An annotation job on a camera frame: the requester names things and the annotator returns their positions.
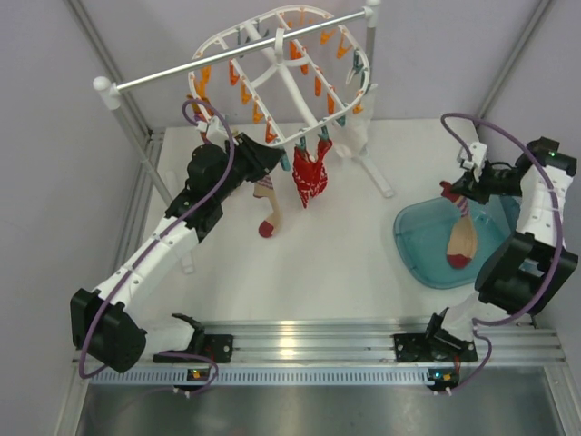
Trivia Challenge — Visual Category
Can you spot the maroon sock pair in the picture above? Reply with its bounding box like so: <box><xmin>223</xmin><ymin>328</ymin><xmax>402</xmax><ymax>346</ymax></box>
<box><xmin>182</xmin><ymin>103</ymin><xmax>210</xmax><ymax>144</ymax></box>

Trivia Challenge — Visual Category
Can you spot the red patterned sock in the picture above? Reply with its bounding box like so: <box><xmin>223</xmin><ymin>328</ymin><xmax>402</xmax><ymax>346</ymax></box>
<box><xmin>292</xmin><ymin>139</ymin><xmax>333</xmax><ymax>208</ymax></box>

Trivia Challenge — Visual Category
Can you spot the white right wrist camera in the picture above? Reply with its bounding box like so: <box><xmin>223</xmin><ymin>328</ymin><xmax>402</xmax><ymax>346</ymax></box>
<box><xmin>457</xmin><ymin>142</ymin><xmax>487</xmax><ymax>182</ymax></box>

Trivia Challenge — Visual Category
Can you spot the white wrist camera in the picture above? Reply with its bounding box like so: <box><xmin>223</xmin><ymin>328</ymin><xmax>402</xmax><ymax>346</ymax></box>
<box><xmin>195</xmin><ymin>115</ymin><xmax>228</xmax><ymax>145</ymax></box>
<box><xmin>457</xmin><ymin>142</ymin><xmax>487</xmax><ymax>182</ymax></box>

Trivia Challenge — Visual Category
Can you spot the white metal drying rack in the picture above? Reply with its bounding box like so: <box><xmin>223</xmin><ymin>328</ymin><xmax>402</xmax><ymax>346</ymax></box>
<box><xmin>113</xmin><ymin>1</ymin><xmax>379</xmax><ymax>286</ymax></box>

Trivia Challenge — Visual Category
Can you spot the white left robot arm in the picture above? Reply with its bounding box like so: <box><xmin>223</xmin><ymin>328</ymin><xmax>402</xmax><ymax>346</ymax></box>
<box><xmin>70</xmin><ymin>134</ymin><xmax>285</xmax><ymax>372</ymax></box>

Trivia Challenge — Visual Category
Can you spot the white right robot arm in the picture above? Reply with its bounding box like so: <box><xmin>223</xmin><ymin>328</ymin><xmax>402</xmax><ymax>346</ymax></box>
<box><xmin>423</xmin><ymin>137</ymin><xmax>578</xmax><ymax>361</ymax></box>

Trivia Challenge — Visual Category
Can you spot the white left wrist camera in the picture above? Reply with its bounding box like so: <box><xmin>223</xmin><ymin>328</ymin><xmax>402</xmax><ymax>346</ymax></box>
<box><xmin>195</xmin><ymin>115</ymin><xmax>228</xmax><ymax>145</ymax></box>

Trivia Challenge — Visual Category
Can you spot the aluminium rail base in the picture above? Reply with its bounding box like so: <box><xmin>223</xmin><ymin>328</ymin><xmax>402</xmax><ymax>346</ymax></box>
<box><xmin>85</xmin><ymin>319</ymin><xmax>566</xmax><ymax>391</ymax></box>

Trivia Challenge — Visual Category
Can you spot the teal plastic basin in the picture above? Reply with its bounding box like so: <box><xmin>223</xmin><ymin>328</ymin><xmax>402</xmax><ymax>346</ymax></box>
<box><xmin>392</xmin><ymin>196</ymin><xmax>520</xmax><ymax>289</ymax></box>

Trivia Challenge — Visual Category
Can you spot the striped pink purple sock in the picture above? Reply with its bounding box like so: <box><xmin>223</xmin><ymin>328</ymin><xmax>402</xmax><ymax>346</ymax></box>
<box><xmin>252</xmin><ymin>174</ymin><xmax>285</xmax><ymax>240</ymax></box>

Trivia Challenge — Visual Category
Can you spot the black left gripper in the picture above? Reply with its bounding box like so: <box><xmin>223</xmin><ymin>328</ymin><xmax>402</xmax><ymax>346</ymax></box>
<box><xmin>212</xmin><ymin>132</ymin><xmax>284</xmax><ymax>202</ymax></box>

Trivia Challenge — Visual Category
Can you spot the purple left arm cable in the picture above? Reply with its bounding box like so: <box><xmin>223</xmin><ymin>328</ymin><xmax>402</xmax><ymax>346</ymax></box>
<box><xmin>79</xmin><ymin>98</ymin><xmax>236</xmax><ymax>381</ymax></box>

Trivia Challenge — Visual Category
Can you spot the white round clip hanger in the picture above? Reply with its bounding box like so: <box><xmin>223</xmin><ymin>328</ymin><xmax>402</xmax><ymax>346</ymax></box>
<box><xmin>189</xmin><ymin>1</ymin><xmax>379</xmax><ymax>157</ymax></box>

